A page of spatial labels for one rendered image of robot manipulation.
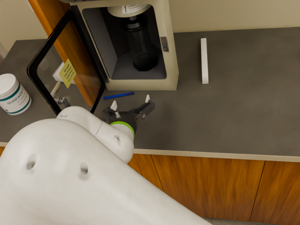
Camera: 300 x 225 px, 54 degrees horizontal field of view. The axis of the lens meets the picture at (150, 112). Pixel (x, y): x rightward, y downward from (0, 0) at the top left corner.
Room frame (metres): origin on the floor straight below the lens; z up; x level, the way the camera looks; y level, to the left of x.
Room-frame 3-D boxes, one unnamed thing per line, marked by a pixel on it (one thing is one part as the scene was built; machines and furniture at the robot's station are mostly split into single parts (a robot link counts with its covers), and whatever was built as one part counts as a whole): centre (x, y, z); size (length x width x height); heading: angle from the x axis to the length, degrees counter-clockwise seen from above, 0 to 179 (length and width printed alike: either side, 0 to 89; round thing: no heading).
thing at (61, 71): (0.82, 0.23, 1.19); 0.30 x 0.01 x 0.40; 151
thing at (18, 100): (1.06, 0.59, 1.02); 0.13 x 0.13 x 0.15
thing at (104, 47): (1.03, -0.04, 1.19); 0.26 x 0.24 x 0.35; 68
